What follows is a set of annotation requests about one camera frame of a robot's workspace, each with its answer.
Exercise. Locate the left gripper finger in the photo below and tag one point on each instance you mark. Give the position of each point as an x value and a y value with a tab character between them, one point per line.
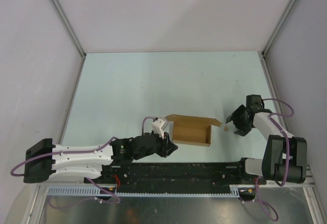
166	136
170	148

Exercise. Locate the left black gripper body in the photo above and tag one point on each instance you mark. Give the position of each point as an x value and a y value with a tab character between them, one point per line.
158	148

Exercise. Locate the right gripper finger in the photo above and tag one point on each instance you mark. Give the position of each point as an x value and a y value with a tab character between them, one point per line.
241	132
230	118

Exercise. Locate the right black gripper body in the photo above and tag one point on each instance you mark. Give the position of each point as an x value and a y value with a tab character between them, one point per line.
247	121

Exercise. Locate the brown cardboard box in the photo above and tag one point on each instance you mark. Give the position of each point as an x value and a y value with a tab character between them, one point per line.
191	130

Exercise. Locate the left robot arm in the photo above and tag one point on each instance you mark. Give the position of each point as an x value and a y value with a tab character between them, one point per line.
45	161

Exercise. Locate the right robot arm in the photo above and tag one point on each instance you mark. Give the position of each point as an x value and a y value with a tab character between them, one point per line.
285	155

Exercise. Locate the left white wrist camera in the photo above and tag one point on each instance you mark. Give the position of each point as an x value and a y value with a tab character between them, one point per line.
159	125

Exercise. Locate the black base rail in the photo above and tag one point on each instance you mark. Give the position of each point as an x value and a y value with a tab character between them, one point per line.
176	177

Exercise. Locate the grey slotted cable duct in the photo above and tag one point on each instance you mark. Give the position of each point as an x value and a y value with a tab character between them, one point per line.
231	192

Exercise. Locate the aluminium frame rail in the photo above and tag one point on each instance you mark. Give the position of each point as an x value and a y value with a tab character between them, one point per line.
309	177

